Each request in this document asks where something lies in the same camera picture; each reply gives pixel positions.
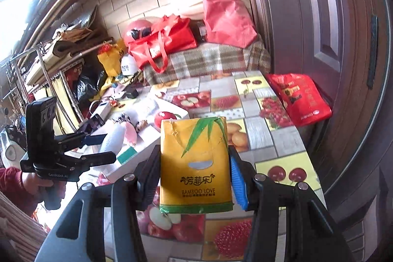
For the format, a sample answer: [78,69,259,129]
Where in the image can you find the plaid blanket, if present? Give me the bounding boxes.
[143,35,272,87]

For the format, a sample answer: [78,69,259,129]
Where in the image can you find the silver foil bag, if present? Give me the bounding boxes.
[69,6,99,31]

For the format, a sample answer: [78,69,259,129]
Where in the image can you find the metal shelf rack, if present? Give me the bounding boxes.
[0,41,93,134]

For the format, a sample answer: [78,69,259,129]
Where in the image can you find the yellow plastic bag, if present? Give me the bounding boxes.
[98,42,126,77]

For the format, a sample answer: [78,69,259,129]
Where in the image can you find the white helmet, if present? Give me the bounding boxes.
[120,55,139,75]

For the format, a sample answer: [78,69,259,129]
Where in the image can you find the pink-red non-woven bag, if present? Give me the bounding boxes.
[203,0,258,49]

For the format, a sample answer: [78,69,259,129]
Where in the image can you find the pink tissue pack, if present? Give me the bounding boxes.
[123,122,139,146]

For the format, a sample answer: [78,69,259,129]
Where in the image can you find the dark brown door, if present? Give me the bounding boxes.
[233,0,393,262]

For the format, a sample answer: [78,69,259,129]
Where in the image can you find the person's left forearm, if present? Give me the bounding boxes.
[0,167,43,216]

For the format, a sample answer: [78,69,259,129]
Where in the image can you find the red helmet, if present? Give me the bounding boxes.
[123,18,154,46]

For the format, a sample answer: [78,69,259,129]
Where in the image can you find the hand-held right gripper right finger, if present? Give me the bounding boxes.
[228,147,346,262]

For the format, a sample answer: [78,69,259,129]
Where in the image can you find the green and yellow sponge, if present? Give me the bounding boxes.
[117,147,137,164]

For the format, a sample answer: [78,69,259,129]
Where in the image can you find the fruit print tablecloth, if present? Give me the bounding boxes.
[92,70,326,262]

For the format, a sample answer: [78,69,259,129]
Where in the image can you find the white power bank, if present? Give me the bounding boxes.
[98,102,112,121]

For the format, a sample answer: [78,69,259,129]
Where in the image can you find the glossy red shopping bag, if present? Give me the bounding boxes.
[127,15,197,74]

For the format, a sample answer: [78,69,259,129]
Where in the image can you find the brown paper bags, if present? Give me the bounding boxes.
[52,29,114,57]

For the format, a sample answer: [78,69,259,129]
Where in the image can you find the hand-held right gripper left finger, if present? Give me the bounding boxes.
[34,154,162,262]

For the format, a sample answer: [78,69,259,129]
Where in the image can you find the black and white scrunchie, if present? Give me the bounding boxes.
[112,115,132,126]

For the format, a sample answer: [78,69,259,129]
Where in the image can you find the black plastic bag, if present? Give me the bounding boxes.
[77,72,106,103]

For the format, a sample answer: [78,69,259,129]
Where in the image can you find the red printed gift bag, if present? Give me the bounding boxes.
[266,73,333,127]

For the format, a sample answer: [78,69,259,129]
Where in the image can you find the yellow tissue pack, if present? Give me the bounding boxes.
[159,116,234,215]

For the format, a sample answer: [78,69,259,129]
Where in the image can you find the dark bottle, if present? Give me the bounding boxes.
[196,21,209,42]

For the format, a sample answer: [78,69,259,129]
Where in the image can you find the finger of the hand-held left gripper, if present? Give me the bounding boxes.
[55,115,108,152]
[63,152,117,173]

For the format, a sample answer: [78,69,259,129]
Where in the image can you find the white electric scooter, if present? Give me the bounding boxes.
[0,124,28,167]

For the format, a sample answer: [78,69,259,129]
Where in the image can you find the white cardboard box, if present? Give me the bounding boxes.
[66,98,189,184]

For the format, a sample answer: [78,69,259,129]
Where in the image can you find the person's left hand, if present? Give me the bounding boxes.
[23,171,66,204]

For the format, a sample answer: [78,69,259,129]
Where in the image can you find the tan woven wicker object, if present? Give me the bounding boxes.
[0,191,51,262]

